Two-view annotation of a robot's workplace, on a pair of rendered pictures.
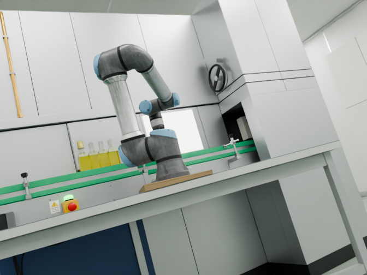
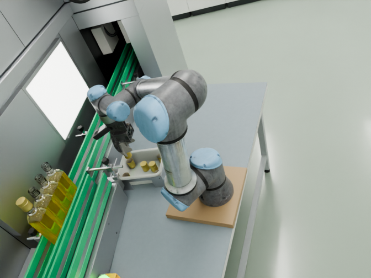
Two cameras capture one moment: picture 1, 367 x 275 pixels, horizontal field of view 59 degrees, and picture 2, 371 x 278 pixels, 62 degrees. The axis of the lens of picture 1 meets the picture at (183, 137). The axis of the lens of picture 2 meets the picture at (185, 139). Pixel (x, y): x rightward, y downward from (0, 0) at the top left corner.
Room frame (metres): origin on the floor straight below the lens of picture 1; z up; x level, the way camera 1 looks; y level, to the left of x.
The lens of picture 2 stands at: (0.84, 0.66, 1.85)
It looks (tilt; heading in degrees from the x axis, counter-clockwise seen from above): 42 degrees down; 318
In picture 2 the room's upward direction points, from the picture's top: 21 degrees counter-clockwise
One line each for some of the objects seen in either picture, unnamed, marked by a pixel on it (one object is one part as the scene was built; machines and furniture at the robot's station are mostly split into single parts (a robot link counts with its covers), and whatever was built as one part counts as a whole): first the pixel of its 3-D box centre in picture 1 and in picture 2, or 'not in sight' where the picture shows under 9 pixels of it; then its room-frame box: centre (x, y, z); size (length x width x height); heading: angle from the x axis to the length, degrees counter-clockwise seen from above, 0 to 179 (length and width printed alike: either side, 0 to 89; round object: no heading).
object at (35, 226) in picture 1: (157, 199); (96, 182); (2.05, 0.26, 0.73); 1.58 x 1.52 x 0.04; 105
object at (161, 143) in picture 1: (163, 144); (206, 167); (1.41, 0.09, 0.94); 0.13 x 0.12 x 0.14; 78
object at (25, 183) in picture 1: (26, 185); not in sight; (1.50, 0.77, 0.94); 0.07 x 0.04 x 0.13; 29
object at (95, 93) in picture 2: (153, 111); (101, 100); (1.82, 0.13, 1.22); 0.09 x 0.08 x 0.11; 168
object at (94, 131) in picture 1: (142, 138); (41, 122); (2.12, 0.27, 1.15); 0.90 x 0.03 x 0.34; 119
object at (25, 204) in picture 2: (80, 145); (24, 204); (1.80, 0.58, 1.14); 0.04 x 0.04 x 0.04
